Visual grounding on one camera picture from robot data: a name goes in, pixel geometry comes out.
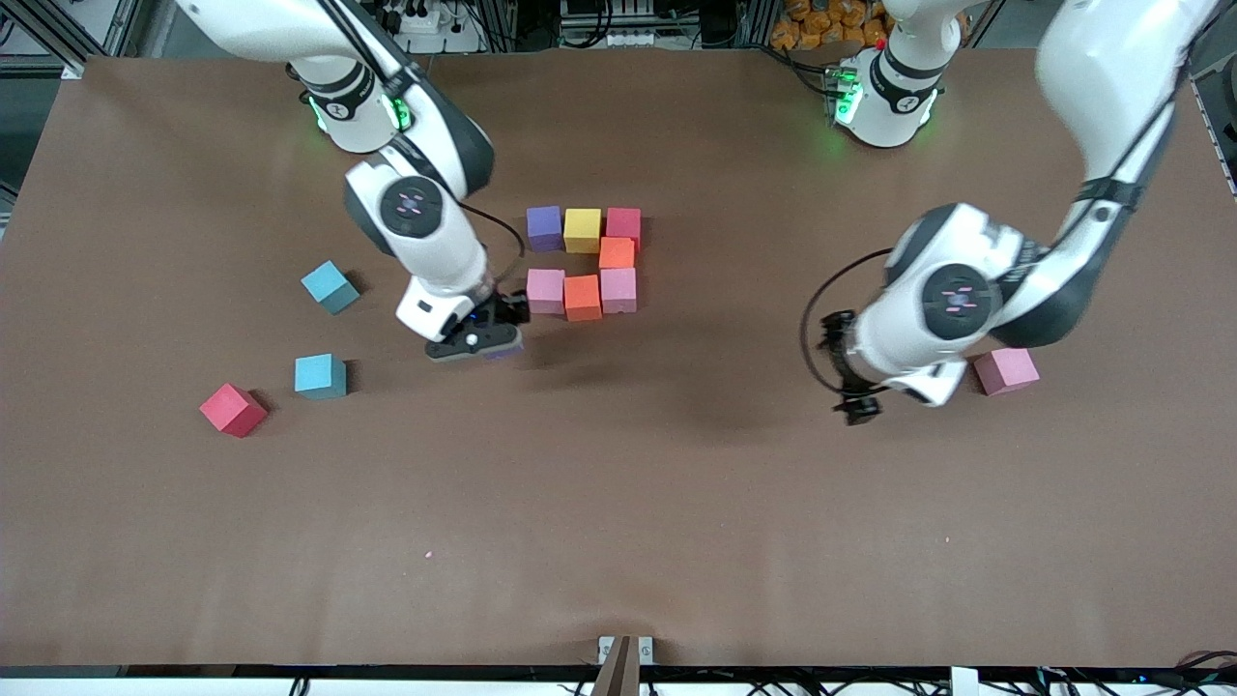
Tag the orange snack bag pile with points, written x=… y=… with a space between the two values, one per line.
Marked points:
x=812 y=24

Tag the orange foam block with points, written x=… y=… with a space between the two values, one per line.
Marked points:
x=617 y=253
x=583 y=298

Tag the white power strip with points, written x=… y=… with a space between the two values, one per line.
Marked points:
x=417 y=19

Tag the metal table edge bracket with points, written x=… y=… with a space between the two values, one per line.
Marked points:
x=626 y=657

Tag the pink foam block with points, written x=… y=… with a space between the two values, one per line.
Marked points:
x=545 y=291
x=1010 y=372
x=618 y=290

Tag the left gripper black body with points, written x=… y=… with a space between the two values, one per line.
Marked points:
x=837 y=358

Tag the aluminium frame post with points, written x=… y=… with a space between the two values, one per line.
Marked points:
x=70 y=70

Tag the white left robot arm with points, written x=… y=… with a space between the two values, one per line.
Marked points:
x=957 y=300

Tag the yellow foam block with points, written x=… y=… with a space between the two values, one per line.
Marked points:
x=583 y=231

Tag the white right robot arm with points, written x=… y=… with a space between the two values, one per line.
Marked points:
x=430 y=251

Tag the light blue foam block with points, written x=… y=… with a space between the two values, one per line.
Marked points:
x=330 y=287
x=320 y=376

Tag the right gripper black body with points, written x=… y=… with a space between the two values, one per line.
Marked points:
x=503 y=311

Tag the red foam block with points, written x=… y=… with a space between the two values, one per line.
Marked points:
x=233 y=410
x=624 y=224

